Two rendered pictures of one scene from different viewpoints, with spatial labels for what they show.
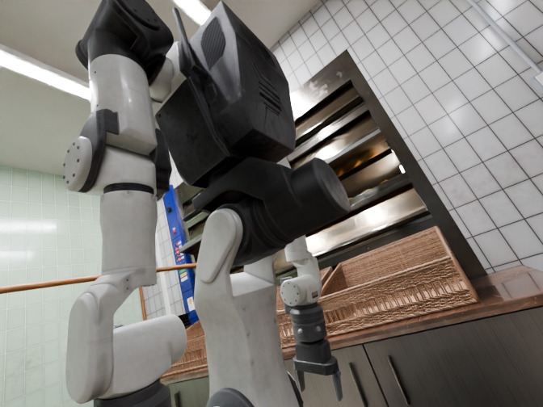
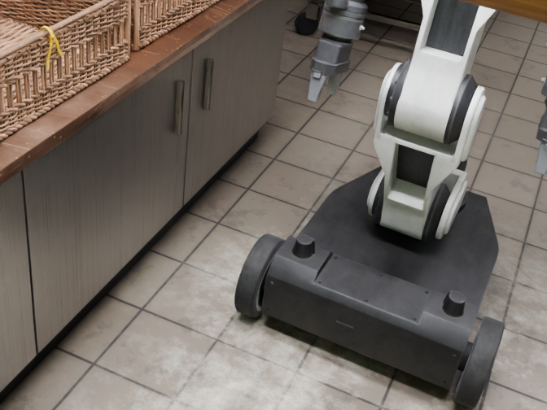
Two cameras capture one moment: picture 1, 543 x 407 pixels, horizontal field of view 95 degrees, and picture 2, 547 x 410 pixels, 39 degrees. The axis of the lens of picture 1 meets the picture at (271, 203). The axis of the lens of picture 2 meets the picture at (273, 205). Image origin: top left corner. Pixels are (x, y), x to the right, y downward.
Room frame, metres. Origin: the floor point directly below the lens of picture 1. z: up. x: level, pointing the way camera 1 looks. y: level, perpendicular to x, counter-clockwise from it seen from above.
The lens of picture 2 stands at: (1.10, 1.51, 1.29)
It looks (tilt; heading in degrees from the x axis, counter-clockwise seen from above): 35 degrees down; 260
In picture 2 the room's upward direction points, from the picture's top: 8 degrees clockwise
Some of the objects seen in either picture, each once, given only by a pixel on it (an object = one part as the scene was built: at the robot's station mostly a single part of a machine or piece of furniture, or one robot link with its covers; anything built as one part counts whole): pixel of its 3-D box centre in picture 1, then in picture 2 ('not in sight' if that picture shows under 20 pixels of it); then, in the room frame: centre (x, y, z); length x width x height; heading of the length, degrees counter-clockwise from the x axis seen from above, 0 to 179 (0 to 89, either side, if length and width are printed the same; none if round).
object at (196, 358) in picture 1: (212, 333); not in sight; (1.81, 0.67, 0.72); 0.56 x 0.49 x 0.28; 61
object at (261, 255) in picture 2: not in sight; (261, 275); (0.85, 0.13, 0.10); 0.20 x 0.05 x 0.20; 60
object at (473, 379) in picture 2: not in sight; (479, 361); (0.39, 0.39, 0.10); 0.20 x 0.05 x 0.20; 60
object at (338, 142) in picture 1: (263, 191); not in sight; (1.76, 0.03, 1.54); 1.79 x 0.11 x 0.19; 61
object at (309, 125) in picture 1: (253, 163); not in sight; (1.76, 0.03, 1.80); 1.79 x 0.11 x 0.19; 61
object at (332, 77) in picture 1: (247, 144); not in sight; (1.78, 0.02, 2.00); 1.80 x 0.08 x 0.21; 61
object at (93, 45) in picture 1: (119, 47); not in sight; (0.31, 0.17, 1.30); 0.12 x 0.09 x 0.14; 60
